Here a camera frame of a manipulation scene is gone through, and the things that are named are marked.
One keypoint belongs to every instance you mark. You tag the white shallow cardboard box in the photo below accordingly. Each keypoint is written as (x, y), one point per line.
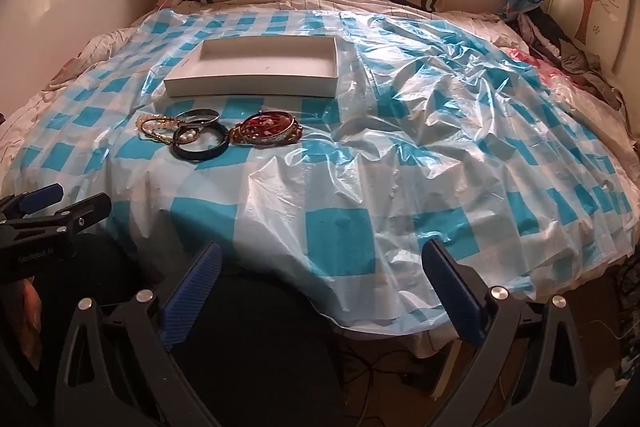
(260, 65)

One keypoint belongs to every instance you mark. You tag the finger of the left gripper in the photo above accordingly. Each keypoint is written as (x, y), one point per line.
(42, 198)
(80, 216)

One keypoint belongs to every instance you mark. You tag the silver bangle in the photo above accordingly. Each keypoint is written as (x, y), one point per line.
(198, 116)

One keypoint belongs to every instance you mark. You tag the pile of dark clothes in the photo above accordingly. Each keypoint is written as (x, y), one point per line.
(547, 42)

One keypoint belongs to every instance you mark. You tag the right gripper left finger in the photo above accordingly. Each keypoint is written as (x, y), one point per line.
(186, 296)

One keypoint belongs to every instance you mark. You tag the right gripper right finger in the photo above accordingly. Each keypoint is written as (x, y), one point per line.
(459, 289)

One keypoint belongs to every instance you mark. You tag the blue white checkered plastic sheet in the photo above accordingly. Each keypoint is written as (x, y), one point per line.
(433, 132)

